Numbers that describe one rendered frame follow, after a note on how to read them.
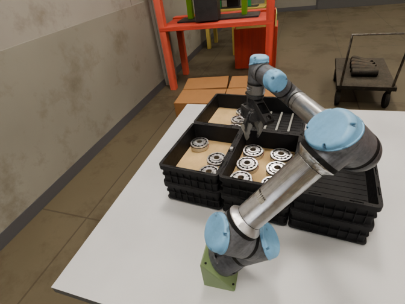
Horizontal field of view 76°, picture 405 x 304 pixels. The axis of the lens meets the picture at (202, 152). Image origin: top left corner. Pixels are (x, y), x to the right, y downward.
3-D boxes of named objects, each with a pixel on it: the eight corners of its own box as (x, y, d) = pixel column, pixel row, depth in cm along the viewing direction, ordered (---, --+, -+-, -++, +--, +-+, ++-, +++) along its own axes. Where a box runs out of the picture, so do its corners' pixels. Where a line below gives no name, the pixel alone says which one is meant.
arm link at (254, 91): (269, 85, 103) (252, 88, 101) (268, 96, 106) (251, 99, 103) (259, 79, 109) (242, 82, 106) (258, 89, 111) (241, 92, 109)
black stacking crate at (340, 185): (373, 230, 94) (383, 209, 87) (289, 211, 105) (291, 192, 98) (366, 163, 122) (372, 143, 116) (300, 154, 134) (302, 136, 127)
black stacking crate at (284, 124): (299, 153, 134) (302, 135, 127) (243, 145, 145) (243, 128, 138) (306, 116, 162) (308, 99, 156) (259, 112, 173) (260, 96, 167)
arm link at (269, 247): (256, 268, 91) (289, 260, 83) (229, 263, 83) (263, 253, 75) (251, 234, 98) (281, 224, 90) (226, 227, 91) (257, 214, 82)
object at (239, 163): (255, 172, 120) (255, 171, 119) (234, 169, 123) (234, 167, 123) (260, 159, 127) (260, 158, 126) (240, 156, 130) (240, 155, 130)
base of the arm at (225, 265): (232, 285, 93) (253, 280, 87) (203, 260, 89) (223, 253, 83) (240, 250, 104) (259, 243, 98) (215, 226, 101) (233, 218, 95)
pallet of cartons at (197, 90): (281, 105, 346) (283, 73, 321) (275, 143, 279) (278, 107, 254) (194, 102, 383) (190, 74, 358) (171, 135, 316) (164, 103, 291)
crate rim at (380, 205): (382, 213, 88) (384, 209, 87) (290, 195, 99) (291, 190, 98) (372, 146, 117) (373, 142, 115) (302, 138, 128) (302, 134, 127)
